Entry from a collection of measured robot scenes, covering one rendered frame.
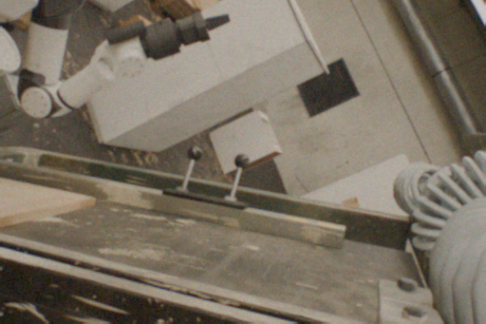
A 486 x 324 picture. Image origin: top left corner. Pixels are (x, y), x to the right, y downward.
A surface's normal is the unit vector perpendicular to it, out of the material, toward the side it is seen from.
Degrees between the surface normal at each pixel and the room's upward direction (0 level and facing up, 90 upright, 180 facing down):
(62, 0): 54
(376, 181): 90
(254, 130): 90
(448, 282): 90
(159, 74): 90
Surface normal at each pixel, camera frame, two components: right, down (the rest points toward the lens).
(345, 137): -0.32, -0.10
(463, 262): -0.85, -0.47
